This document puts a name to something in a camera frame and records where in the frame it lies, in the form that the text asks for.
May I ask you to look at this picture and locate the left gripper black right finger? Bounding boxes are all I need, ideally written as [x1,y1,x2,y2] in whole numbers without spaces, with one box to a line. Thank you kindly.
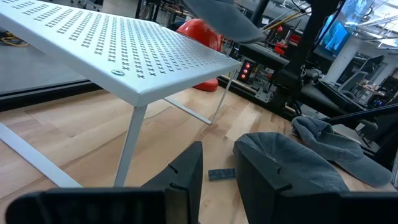
[233,141,293,224]

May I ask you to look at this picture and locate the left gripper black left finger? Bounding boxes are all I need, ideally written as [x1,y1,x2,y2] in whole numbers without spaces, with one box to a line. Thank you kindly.
[141,141,204,224]

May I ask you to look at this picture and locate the faded blue-grey cap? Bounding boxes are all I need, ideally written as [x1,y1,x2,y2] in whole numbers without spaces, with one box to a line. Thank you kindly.
[182,0,267,44]
[233,132,351,194]
[290,115,393,188]

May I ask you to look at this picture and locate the small black flat block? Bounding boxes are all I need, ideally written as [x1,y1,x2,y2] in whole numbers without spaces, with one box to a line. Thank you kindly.
[208,167,236,182]

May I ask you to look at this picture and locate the black box with red lights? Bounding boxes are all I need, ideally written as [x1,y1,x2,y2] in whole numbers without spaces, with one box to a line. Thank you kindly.
[237,58,255,84]

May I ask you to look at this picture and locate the white perforated metal shelf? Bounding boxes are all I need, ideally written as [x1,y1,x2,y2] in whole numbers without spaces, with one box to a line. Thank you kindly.
[0,0,243,189]

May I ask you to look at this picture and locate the red desk lamp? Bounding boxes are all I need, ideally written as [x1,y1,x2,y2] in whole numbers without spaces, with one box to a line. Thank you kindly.
[175,17,224,93]

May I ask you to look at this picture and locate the grey office chair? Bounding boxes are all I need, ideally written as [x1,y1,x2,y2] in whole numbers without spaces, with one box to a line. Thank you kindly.
[337,70,369,94]

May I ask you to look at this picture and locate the black metal frame bar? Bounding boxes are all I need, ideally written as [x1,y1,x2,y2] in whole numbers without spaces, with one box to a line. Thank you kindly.
[322,103,398,126]

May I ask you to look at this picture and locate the wall screen with blue picture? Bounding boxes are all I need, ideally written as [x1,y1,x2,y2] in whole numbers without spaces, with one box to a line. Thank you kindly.
[315,0,376,60]

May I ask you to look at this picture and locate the yellow cable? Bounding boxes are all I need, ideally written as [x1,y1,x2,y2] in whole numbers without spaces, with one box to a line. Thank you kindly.
[0,30,29,48]

